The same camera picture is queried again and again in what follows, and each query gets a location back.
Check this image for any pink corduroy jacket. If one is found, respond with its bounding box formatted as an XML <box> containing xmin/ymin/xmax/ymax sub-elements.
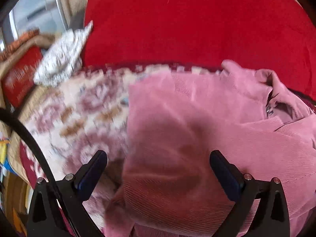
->
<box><xmin>104</xmin><ymin>60</ymin><xmax>315</xmax><ymax>236</ymax></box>

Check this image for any floral plush blanket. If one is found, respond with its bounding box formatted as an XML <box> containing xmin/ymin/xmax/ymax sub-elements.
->
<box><xmin>21</xmin><ymin>65</ymin><xmax>221</xmax><ymax>236</ymax></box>

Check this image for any red gift box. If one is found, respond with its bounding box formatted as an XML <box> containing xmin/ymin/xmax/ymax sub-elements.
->
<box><xmin>1</xmin><ymin>45</ymin><xmax>43</xmax><ymax>109</ymax></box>

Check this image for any white crackle pattern folded cloth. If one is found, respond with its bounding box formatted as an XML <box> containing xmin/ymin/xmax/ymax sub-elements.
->
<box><xmin>33</xmin><ymin>21</ymin><xmax>93</xmax><ymax>87</ymax></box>

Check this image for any red quilt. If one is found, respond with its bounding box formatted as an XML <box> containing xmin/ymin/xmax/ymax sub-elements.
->
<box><xmin>83</xmin><ymin>0</ymin><xmax>315</xmax><ymax>98</ymax></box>

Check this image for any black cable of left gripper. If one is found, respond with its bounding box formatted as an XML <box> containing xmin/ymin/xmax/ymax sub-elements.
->
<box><xmin>0</xmin><ymin>107</ymin><xmax>60</xmax><ymax>198</ymax></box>

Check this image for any window with metal frame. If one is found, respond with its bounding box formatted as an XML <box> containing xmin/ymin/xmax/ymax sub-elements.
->
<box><xmin>1</xmin><ymin>0</ymin><xmax>69</xmax><ymax>50</ymax></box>

